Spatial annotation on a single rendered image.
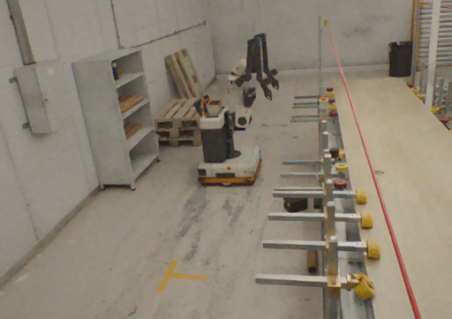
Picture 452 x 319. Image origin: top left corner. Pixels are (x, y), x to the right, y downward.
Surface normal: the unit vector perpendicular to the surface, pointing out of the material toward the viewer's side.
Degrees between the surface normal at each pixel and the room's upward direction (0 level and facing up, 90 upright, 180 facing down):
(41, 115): 90
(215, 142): 90
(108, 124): 90
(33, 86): 90
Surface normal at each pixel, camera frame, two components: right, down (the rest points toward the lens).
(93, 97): -0.21, 0.37
